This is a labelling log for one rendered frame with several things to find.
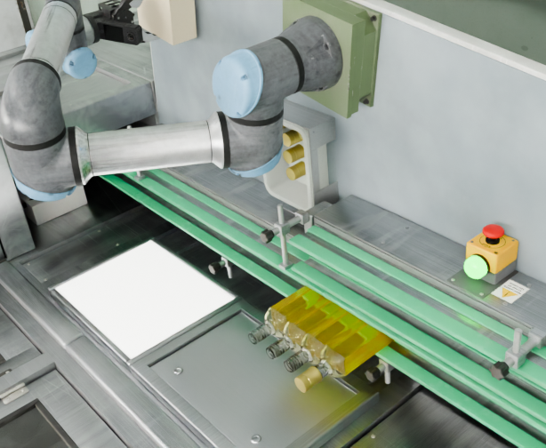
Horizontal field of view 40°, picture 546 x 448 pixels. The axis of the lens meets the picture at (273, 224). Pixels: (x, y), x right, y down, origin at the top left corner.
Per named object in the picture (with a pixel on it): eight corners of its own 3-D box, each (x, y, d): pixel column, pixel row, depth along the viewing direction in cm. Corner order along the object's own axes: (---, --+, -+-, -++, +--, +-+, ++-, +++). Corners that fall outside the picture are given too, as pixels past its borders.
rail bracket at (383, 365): (405, 359, 164) (363, 390, 157) (405, 335, 160) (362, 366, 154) (419, 368, 161) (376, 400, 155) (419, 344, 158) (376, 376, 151)
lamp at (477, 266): (469, 268, 144) (460, 276, 142) (470, 250, 141) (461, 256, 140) (489, 278, 141) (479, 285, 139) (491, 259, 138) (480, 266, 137)
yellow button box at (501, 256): (487, 255, 149) (464, 271, 145) (489, 223, 145) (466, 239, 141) (517, 268, 144) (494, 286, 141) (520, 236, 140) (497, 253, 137)
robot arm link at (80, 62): (64, 43, 164) (40, 24, 170) (72, 86, 171) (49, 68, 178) (95, 32, 168) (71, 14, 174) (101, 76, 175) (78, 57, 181)
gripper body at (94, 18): (117, -4, 191) (75, 8, 185) (135, 6, 186) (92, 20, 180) (121, 24, 196) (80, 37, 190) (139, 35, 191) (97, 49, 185)
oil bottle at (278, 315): (332, 288, 174) (261, 332, 163) (330, 268, 171) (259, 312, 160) (349, 298, 170) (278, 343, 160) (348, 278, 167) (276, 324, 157)
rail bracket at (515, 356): (531, 334, 131) (485, 373, 125) (535, 302, 127) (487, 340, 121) (551, 345, 129) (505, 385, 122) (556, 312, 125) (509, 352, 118)
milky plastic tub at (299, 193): (290, 179, 191) (264, 192, 187) (283, 98, 179) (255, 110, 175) (338, 202, 180) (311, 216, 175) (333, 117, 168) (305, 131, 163)
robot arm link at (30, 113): (-21, 93, 128) (36, -26, 164) (-6, 145, 135) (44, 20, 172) (48, 93, 129) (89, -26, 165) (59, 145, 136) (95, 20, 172)
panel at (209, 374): (154, 244, 220) (49, 296, 203) (152, 235, 219) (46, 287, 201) (380, 401, 160) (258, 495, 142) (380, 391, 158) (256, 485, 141)
